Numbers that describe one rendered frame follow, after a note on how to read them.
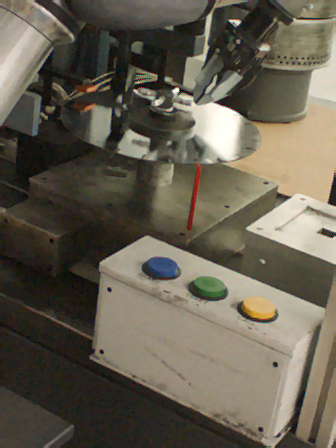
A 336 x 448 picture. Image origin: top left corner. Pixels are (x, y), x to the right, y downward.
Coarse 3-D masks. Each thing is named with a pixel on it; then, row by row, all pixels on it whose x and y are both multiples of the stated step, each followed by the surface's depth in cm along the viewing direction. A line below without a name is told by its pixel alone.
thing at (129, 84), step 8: (120, 48) 149; (128, 48) 149; (120, 56) 149; (128, 56) 149; (120, 64) 150; (128, 64) 150; (120, 72) 150; (128, 72) 151; (112, 80) 150; (120, 80) 150; (128, 80) 152; (112, 88) 151; (120, 88) 150; (128, 88) 156; (128, 96) 157; (128, 104) 158
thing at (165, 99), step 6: (138, 90) 152; (144, 90) 152; (150, 90) 152; (162, 90) 151; (168, 90) 152; (174, 90) 154; (150, 96) 152; (156, 96) 151; (162, 96) 150; (168, 96) 150; (174, 96) 151; (156, 102) 147; (162, 102) 150; (168, 102) 151; (174, 102) 151; (180, 102) 150; (186, 102) 150; (192, 102) 150; (156, 108) 152; (162, 108) 151; (168, 108) 151
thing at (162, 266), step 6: (150, 258) 120; (156, 258) 120; (162, 258) 121; (168, 258) 121; (150, 264) 119; (156, 264) 119; (162, 264) 119; (168, 264) 119; (174, 264) 120; (150, 270) 118; (156, 270) 118; (162, 270) 118; (168, 270) 118; (174, 270) 118
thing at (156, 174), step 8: (144, 168) 154; (152, 168) 154; (160, 168) 154; (168, 168) 155; (144, 176) 155; (152, 176) 154; (160, 176) 155; (168, 176) 155; (144, 184) 155; (152, 184) 155; (160, 184) 155; (168, 184) 156
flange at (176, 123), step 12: (144, 108) 156; (132, 120) 150; (144, 120) 150; (156, 120) 151; (168, 120) 151; (180, 120) 152; (192, 120) 154; (156, 132) 148; (168, 132) 148; (180, 132) 149
